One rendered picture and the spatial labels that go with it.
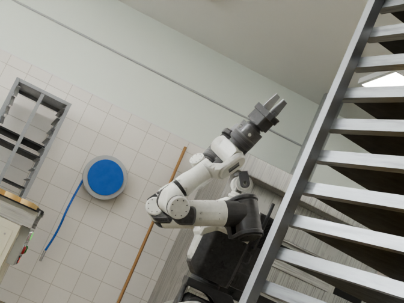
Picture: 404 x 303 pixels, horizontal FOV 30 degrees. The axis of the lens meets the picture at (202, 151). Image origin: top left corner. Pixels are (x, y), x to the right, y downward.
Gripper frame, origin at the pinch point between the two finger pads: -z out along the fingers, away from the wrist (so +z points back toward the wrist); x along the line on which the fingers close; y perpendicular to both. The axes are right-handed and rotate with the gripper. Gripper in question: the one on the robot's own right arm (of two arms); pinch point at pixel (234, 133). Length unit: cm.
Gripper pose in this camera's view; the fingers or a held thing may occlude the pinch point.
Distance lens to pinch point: 325.9
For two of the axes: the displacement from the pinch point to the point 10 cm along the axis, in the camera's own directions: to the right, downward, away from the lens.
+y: -7.9, -4.2, 4.5
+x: -1.2, -6.2, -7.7
